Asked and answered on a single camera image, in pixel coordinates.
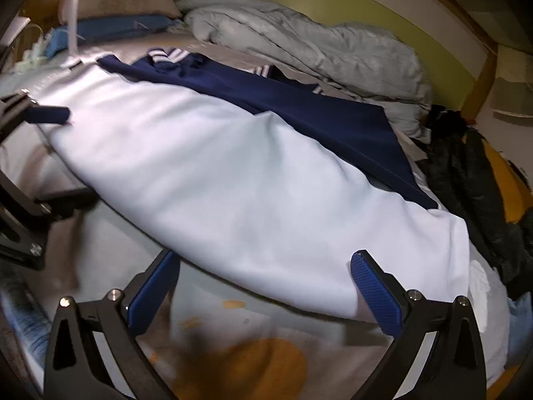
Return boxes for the white and navy striped jacket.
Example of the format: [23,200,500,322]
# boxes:
[39,48,472,318]

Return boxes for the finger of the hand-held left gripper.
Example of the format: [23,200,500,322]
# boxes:
[0,92,71,142]
[0,173,99,271]

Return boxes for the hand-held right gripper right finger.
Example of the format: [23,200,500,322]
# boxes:
[350,250,488,400]

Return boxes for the white gooseneck lamp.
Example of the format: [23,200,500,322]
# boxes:
[62,0,94,60]

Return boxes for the blue pillow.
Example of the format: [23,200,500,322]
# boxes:
[46,14,176,57]

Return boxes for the light blue cloth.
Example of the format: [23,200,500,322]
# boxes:
[506,292,533,335]

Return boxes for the grey crumpled duvet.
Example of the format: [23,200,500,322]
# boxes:
[173,0,434,139]

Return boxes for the blue denim jeans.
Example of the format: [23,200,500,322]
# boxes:
[0,275,47,369]

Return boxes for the black clothing pile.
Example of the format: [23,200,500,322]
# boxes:
[416,104,533,296]

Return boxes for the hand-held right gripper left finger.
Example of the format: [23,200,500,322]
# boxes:
[44,250,181,400]

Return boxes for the green and white wooden headboard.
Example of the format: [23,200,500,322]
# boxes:
[244,0,499,122]

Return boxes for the orange bed frame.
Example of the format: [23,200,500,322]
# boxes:
[485,142,533,222]

